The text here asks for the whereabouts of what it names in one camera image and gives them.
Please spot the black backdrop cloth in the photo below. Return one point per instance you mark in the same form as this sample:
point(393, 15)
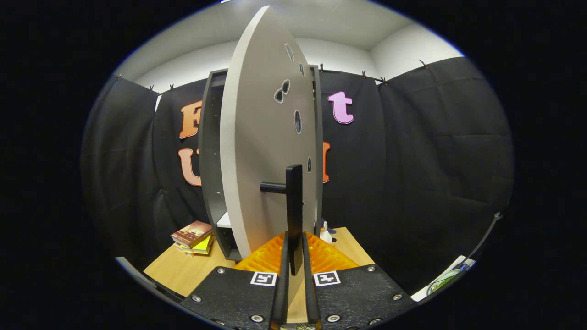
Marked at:
point(412, 160)

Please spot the white cabinet shelf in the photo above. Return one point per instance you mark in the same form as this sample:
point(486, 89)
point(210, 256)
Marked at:
point(224, 221)

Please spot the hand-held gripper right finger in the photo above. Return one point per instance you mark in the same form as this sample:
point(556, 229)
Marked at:
point(311, 298)

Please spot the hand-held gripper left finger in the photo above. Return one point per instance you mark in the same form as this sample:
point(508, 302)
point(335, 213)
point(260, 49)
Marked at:
point(280, 298)

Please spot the brown book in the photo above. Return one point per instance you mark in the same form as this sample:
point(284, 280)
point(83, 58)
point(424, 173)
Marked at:
point(192, 231)

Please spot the row of black cloth clips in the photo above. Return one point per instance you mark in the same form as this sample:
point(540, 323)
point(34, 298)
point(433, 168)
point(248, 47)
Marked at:
point(363, 74)

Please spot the small penguin figurine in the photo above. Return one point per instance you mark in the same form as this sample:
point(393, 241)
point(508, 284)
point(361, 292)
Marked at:
point(326, 233)

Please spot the dark grey shoe cabinet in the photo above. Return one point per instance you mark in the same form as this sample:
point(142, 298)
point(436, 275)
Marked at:
point(208, 160)

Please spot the white side table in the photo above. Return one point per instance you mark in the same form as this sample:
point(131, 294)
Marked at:
point(419, 294)

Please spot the beige shoe cabinet door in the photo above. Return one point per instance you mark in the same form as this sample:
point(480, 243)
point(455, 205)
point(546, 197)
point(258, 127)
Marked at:
point(257, 137)

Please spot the yellow book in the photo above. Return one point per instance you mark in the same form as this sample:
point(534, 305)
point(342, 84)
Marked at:
point(204, 245)

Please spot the green round object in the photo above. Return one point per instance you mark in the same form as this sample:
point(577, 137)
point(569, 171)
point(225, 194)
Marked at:
point(447, 276)

